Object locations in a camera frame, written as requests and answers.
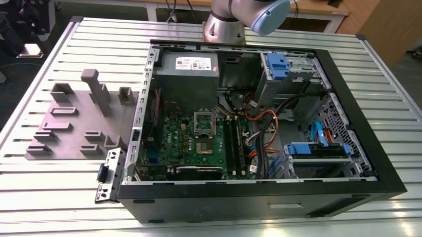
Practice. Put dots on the silver CPU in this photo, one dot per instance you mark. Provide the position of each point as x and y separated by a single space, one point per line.
31 50

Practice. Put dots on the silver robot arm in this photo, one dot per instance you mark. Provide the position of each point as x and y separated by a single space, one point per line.
225 29

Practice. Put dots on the CPU socket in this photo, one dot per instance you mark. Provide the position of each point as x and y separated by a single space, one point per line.
206 147

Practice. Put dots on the grey parts rack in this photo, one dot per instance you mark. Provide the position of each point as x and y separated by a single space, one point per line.
86 128

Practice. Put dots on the grey power supply unit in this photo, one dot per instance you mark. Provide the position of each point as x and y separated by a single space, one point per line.
185 93

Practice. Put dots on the green motherboard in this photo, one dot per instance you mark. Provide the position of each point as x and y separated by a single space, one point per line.
174 128

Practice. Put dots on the blue board connector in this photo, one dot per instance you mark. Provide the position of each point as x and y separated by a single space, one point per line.
154 156

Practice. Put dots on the black graphics card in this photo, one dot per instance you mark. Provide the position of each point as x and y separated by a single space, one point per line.
198 172

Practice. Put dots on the RAM slot with white clips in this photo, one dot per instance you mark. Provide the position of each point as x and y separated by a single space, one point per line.
233 140

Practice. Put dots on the blue drive bay latch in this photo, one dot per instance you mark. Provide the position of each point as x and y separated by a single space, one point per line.
277 66

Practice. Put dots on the black PC case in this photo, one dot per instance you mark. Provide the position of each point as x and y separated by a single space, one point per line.
230 205

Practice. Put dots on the wooden desk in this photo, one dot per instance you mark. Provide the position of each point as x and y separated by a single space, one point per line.
330 11

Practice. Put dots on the hard disk in blue carrier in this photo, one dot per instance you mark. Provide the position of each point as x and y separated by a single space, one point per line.
301 149

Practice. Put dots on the metal disk bay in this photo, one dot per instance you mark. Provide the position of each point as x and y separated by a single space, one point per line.
321 160

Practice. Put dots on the brown wooden cabinet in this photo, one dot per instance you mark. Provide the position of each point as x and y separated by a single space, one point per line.
389 29

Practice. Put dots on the black chair base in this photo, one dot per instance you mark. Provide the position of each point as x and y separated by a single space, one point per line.
416 53

